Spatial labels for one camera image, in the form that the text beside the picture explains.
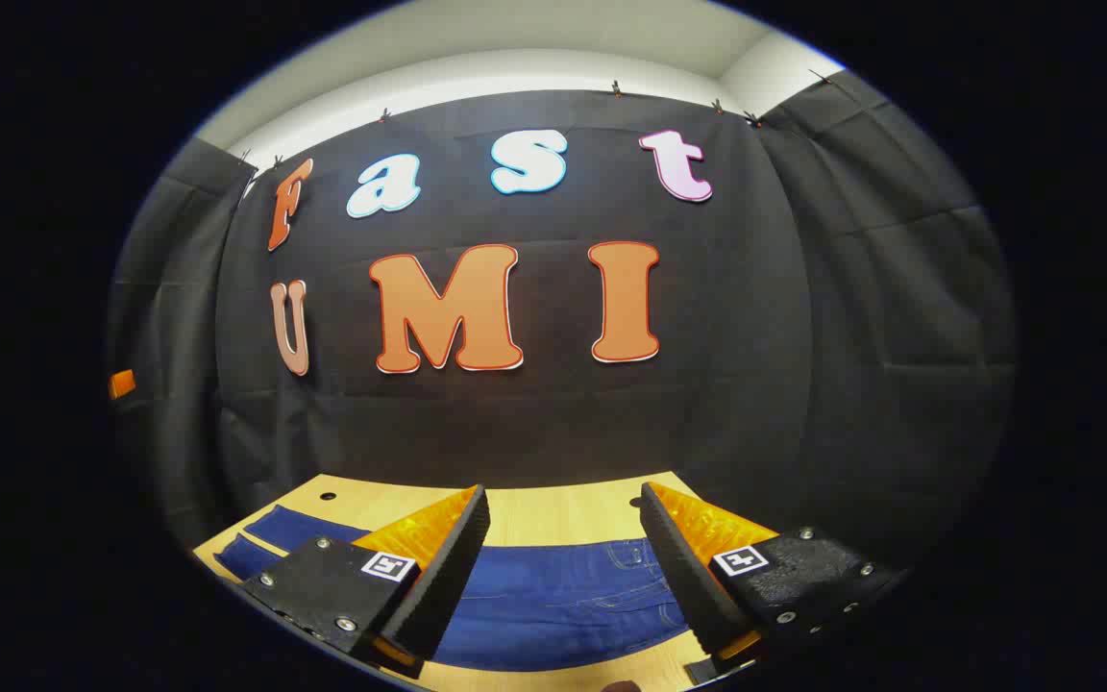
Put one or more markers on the black backdrop cloth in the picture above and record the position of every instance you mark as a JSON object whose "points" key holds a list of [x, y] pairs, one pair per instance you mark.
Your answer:
{"points": [[553, 423]]}

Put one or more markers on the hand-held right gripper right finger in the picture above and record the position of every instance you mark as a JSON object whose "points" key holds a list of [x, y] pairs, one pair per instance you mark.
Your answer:
{"points": [[678, 567]]}

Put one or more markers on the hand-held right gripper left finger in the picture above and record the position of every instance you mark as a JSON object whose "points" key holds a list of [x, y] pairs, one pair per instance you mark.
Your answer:
{"points": [[448, 577]]}

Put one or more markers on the blue denim jeans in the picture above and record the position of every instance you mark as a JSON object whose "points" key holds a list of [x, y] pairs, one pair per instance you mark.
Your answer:
{"points": [[553, 605]]}

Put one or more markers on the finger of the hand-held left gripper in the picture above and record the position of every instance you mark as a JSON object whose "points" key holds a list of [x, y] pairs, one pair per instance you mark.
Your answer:
{"points": [[122, 384]]}

